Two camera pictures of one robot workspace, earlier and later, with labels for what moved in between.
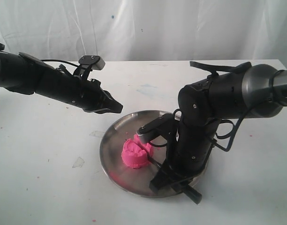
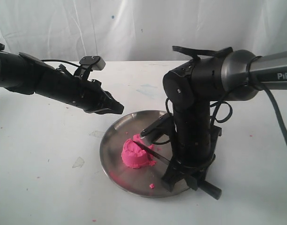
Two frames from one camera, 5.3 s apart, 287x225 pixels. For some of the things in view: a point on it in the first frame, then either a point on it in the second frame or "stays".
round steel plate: [134, 181] stays
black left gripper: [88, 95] stays
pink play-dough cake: [133, 155] stays
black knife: [160, 183] to [203, 186]
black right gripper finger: [163, 178] to [178, 169]
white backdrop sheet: [117, 30] stays
